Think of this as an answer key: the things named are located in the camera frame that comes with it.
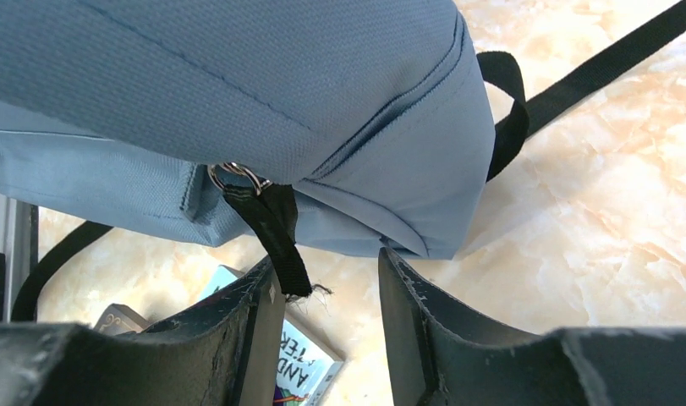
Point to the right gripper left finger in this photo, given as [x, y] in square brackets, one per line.
[220, 351]

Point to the blue student backpack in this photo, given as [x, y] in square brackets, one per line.
[339, 125]

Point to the dark Tale of Two Cities book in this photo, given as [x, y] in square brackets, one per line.
[119, 319]

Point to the aluminium frame profile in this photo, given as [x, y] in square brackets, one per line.
[18, 249]

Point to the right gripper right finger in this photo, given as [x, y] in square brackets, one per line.
[440, 351]

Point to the teal small book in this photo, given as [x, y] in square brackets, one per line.
[300, 358]

